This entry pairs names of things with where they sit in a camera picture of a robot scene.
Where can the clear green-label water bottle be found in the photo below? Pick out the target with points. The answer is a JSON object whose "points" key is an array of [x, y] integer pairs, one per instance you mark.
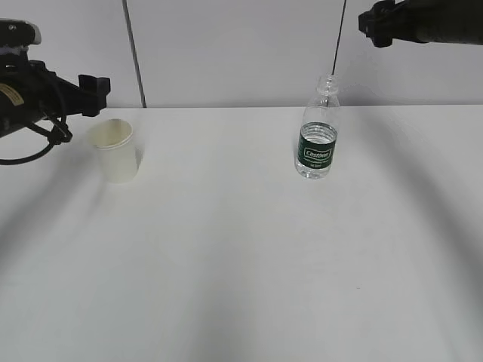
{"points": [[319, 131]]}

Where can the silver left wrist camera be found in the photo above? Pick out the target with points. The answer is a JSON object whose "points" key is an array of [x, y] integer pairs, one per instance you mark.
{"points": [[18, 35]]}

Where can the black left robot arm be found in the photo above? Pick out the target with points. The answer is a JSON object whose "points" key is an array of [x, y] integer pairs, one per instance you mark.
{"points": [[33, 93]]}

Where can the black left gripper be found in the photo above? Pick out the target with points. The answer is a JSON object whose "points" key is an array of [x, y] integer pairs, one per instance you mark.
{"points": [[28, 95]]}

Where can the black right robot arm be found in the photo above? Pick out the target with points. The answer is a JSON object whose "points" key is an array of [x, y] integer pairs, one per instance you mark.
{"points": [[452, 22]]}

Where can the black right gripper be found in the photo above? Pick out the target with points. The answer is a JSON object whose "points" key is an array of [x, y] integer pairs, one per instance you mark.
{"points": [[405, 19]]}

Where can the white paper cup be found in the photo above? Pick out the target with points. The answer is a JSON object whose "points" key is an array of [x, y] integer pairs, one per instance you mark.
{"points": [[113, 141]]}

